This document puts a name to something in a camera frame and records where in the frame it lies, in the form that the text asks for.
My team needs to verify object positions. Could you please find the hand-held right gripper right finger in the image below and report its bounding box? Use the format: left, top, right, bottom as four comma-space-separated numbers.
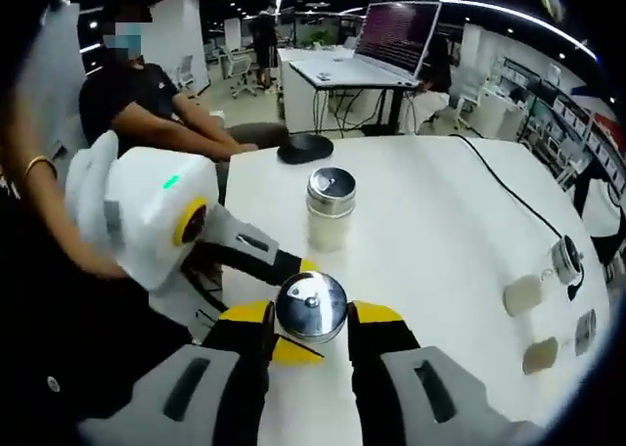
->
346, 298, 544, 446

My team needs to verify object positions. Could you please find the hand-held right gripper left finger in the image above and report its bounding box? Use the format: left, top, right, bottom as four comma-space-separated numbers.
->
82, 298, 275, 446

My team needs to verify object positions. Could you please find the small glass seasoning bottle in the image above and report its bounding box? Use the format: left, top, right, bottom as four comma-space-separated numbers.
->
271, 271, 351, 349
305, 165, 359, 254

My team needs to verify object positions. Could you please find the tall seasoning bottle brown powder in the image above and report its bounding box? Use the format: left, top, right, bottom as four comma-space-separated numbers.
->
521, 308, 599, 377

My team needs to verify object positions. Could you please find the tall seasoning bottle beige powder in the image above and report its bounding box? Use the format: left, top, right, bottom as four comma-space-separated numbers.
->
503, 234, 586, 318

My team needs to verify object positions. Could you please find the person's dark clothing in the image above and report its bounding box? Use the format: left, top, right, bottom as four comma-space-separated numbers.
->
0, 191, 197, 432

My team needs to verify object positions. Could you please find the white office chair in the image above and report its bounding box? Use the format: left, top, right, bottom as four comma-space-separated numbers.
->
449, 93, 478, 130
175, 54, 197, 90
229, 49, 258, 98

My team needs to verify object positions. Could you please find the white standing desk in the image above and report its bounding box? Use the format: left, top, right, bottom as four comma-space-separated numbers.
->
288, 57, 426, 139

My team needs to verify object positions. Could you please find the open silver laptop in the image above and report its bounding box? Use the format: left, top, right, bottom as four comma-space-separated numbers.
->
291, 0, 443, 88

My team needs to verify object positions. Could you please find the chair with black-white shirt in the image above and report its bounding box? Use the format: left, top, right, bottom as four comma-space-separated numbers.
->
574, 156, 626, 266

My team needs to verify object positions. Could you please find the shelf with white bins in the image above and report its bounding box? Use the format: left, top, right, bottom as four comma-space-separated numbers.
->
488, 57, 626, 183

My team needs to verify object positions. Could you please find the gold bracelet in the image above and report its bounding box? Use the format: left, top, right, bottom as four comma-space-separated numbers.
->
22, 155, 59, 183

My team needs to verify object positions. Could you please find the black cable with plug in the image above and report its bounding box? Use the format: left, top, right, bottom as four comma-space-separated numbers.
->
448, 132, 586, 301

